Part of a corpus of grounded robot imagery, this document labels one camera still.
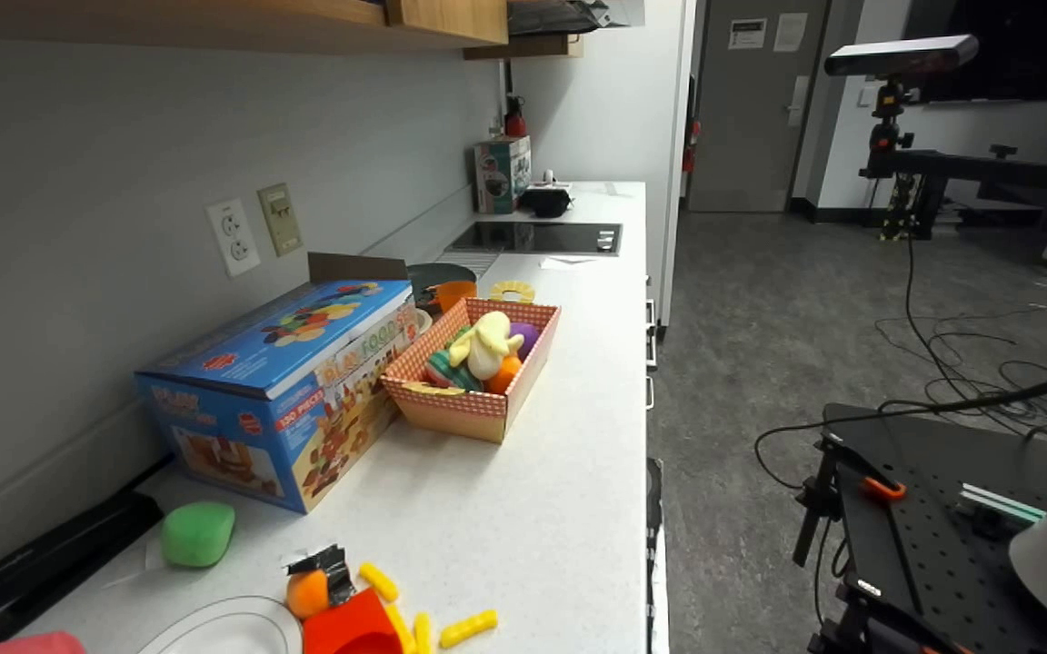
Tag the wooden upper cabinet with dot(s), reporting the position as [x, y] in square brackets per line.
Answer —
[308, 20]

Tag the purple toy vegetable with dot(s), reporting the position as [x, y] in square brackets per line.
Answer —
[525, 335]

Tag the pale yellow toy food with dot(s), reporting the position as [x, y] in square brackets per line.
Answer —
[490, 343]

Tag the orange toy fruit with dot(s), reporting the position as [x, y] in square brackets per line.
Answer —
[504, 377]

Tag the orange toy food piece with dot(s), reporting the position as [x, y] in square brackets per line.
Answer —
[452, 297]

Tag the green toy vegetable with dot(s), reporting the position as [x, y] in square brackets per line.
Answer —
[450, 374]

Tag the black induction cooktop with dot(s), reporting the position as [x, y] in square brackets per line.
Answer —
[534, 237]

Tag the red patterned cardboard tray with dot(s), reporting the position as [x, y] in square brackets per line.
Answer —
[468, 410]

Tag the grey round dish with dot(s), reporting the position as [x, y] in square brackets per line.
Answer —
[436, 274]

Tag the black pot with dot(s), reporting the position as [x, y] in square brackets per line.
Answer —
[545, 202]

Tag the green and white carton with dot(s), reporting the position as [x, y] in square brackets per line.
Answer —
[504, 178]

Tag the brown cardboard flap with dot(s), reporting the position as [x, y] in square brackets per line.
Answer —
[355, 266]

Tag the red bottle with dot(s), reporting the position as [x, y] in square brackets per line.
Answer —
[514, 117]

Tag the red fire extinguisher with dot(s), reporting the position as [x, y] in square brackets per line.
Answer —
[692, 148]

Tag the blue toy box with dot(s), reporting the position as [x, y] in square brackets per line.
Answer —
[270, 388]

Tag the yellow toy fry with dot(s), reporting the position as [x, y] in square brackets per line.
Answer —
[469, 632]
[424, 634]
[381, 582]

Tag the grey door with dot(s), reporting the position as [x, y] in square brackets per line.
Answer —
[745, 121]

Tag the range hood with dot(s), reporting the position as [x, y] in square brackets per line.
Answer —
[545, 22]

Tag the orange and black toy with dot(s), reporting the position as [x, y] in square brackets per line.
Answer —
[310, 588]

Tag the red toy fries container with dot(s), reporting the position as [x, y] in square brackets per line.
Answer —
[347, 628]

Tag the white paper notice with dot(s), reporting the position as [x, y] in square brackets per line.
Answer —
[745, 35]
[790, 35]

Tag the orange clamp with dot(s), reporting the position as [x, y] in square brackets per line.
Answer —
[883, 490]

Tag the clear round plate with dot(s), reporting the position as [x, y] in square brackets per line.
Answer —
[201, 634]

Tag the black breadboard robot table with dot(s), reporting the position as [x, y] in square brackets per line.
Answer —
[948, 559]

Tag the black desk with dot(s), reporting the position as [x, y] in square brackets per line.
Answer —
[1009, 178]

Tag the teal and white strip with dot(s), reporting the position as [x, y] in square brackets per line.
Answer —
[1000, 503]

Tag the black stapler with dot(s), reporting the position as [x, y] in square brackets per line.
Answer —
[52, 569]

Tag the pink toy piece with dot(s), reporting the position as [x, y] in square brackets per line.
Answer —
[34, 646]

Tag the beige switch plate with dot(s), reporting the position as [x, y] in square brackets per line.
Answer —
[280, 219]

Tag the white wall outlet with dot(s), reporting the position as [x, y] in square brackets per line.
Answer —
[234, 237]

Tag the black camera tripod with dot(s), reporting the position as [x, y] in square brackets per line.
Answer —
[893, 157]

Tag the black stereo camera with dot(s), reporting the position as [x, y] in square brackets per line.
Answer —
[903, 55]

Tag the black wall screen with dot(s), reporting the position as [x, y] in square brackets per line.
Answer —
[1020, 49]

